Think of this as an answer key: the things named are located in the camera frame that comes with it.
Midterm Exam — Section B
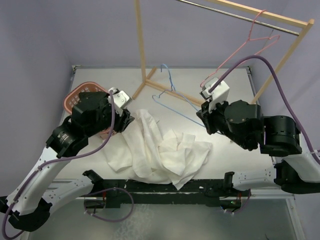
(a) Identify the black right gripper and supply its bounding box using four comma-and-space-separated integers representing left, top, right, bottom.
197, 94, 253, 149

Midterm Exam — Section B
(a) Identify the dark pinstriped shirt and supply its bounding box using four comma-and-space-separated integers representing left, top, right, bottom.
76, 91, 109, 111

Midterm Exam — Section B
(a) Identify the blue hanger hook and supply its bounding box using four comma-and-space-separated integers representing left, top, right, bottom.
151, 63, 205, 128

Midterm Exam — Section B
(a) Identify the white shirt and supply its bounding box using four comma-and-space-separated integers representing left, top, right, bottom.
102, 109, 213, 190

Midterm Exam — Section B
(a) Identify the pink wire hanger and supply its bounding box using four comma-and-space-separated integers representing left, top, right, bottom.
199, 9, 281, 88

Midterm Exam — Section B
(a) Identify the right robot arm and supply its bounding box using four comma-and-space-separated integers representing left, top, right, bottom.
196, 100, 320, 196

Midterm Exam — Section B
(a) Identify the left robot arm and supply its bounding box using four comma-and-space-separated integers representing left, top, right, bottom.
0, 99, 134, 232

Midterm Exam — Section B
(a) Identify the pink plastic laundry basket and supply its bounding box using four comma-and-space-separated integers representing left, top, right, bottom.
63, 81, 117, 139

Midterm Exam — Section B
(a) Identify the wooden clothes rack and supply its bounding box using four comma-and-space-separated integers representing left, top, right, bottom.
132, 0, 315, 106

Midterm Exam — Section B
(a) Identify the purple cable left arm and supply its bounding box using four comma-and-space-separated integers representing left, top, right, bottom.
2, 93, 117, 239

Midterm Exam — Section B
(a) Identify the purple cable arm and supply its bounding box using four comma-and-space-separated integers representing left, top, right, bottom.
2, 93, 117, 239
209, 55, 320, 165

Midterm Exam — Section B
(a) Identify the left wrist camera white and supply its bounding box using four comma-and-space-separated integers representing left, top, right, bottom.
108, 87, 133, 116

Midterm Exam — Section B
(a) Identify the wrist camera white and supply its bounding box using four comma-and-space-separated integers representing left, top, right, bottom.
200, 77, 230, 113
108, 87, 133, 116

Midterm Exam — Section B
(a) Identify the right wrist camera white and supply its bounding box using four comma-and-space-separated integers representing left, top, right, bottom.
200, 77, 230, 113

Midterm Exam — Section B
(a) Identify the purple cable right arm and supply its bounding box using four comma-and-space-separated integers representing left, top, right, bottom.
209, 55, 320, 165

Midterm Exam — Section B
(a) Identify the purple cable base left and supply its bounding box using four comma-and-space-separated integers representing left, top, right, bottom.
83, 187, 135, 223

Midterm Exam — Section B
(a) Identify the purple cable base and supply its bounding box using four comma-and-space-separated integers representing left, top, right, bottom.
223, 189, 252, 216
83, 187, 135, 223

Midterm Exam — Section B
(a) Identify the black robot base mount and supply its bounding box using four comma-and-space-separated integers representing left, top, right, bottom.
99, 178, 243, 208

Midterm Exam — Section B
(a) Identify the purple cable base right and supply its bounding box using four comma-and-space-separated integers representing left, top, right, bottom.
223, 189, 252, 216

